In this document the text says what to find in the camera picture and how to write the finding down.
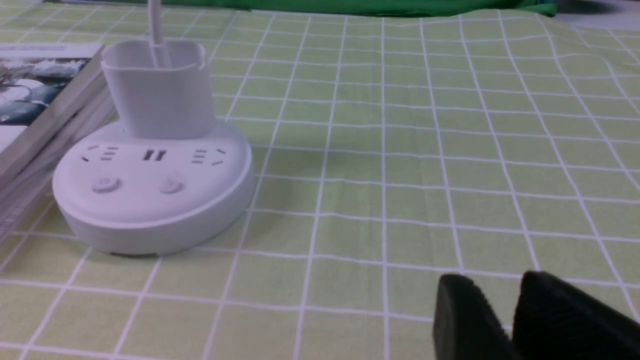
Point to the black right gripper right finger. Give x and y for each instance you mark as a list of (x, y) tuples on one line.
[(555, 320)]

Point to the green backdrop cloth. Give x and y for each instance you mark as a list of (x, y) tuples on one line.
[(378, 8)]

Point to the green checkered tablecloth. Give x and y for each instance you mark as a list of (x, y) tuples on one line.
[(388, 152)]

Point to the white desk lamp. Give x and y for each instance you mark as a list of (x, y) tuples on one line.
[(168, 175)]

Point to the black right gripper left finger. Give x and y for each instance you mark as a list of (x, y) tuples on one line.
[(465, 326)]

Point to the white self-driving textbook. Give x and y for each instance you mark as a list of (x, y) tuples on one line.
[(43, 85)]

